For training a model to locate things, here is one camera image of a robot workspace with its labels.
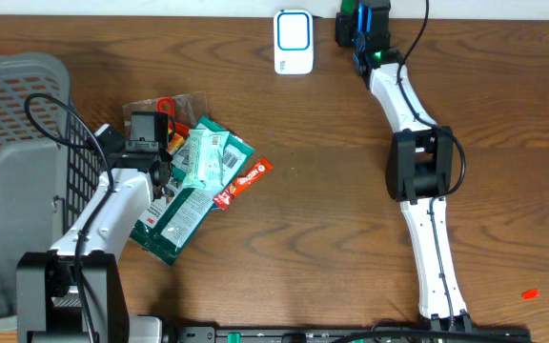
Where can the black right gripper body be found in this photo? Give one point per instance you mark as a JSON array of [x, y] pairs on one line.
[[343, 30]]

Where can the white jar green lid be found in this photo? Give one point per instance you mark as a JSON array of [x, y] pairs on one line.
[[347, 6]]

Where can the red packaged item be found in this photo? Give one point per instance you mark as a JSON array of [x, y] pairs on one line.
[[186, 108]]

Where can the green packaged item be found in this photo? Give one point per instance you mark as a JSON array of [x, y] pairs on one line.
[[165, 228]]

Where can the pale green small packet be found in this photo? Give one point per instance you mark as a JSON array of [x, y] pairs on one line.
[[205, 165]]

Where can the red snack stick packet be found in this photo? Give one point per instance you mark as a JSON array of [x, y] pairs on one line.
[[260, 168]]

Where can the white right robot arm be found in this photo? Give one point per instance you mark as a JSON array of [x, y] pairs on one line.
[[418, 173]]

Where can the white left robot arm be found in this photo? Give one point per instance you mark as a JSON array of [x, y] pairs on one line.
[[73, 292]]

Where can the white barcode scanner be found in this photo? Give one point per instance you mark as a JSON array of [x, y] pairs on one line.
[[293, 42]]

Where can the small red floor marker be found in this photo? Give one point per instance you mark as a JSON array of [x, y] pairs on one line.
[[530, 294]]

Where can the grey plastic basket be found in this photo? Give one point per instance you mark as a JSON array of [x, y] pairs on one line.
[[46, 180]]

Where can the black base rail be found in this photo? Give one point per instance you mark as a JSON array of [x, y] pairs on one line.
[[327, 335]]

